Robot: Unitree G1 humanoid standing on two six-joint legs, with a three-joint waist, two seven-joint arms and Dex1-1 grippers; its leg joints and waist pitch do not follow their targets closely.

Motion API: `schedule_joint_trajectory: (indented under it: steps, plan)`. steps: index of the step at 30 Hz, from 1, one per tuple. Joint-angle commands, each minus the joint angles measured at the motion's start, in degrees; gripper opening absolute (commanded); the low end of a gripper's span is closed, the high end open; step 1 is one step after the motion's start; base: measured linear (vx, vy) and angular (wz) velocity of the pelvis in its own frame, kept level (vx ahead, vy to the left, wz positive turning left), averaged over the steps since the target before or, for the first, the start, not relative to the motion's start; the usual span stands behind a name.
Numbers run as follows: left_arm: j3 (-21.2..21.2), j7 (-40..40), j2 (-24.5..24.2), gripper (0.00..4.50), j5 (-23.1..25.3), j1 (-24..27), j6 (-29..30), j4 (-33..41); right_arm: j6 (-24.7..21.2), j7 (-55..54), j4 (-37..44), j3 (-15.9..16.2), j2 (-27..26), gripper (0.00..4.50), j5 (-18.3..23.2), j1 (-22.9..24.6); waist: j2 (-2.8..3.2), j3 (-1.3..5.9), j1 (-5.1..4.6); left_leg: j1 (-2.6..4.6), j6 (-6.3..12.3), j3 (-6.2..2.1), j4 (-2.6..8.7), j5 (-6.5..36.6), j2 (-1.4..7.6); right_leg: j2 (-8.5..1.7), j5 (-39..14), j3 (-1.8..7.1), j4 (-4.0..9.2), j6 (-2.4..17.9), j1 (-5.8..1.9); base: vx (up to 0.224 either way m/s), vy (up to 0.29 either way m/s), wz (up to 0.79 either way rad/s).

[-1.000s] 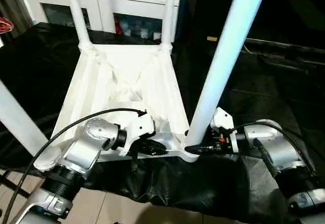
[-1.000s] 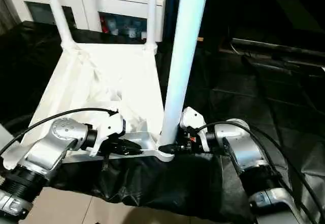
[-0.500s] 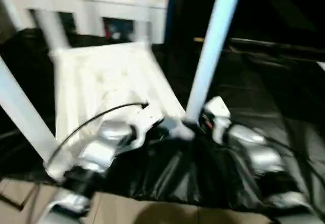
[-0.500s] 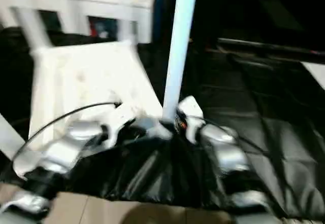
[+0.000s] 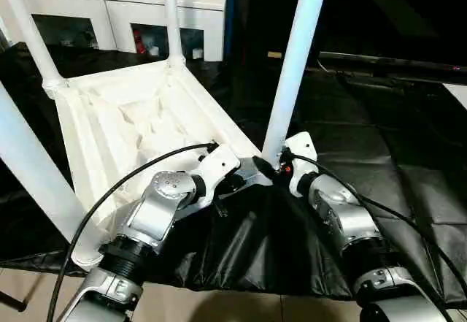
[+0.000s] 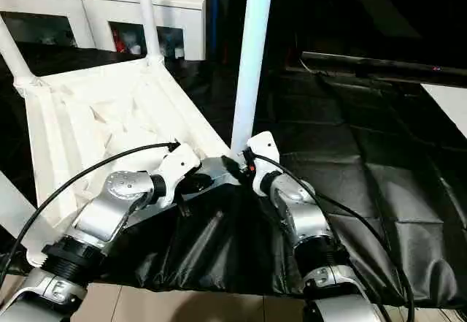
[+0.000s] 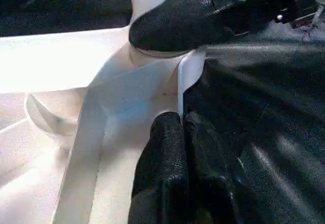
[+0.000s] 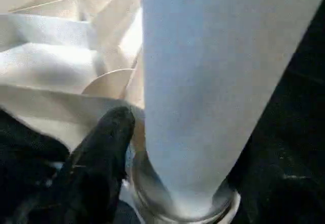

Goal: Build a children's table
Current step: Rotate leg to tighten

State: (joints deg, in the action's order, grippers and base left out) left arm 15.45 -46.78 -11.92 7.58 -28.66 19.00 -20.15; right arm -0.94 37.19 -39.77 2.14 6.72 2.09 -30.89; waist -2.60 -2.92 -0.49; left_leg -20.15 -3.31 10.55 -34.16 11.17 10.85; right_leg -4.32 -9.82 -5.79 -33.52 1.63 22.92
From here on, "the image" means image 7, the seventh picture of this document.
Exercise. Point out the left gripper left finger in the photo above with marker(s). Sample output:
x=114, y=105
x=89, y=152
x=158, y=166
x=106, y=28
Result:
x=160, y=170

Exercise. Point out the white plastic table top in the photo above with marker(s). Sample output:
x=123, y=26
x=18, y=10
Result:
x=50, y=56

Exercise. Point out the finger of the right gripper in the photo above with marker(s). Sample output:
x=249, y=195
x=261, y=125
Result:
x=182, y=23

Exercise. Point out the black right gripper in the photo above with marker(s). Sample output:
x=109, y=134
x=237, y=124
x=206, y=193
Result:
x=274, y=0

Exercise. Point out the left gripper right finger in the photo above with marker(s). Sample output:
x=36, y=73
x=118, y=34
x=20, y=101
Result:
x=215, y=183

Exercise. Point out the black work mat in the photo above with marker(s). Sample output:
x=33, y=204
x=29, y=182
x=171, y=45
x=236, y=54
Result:
x=266, y=107

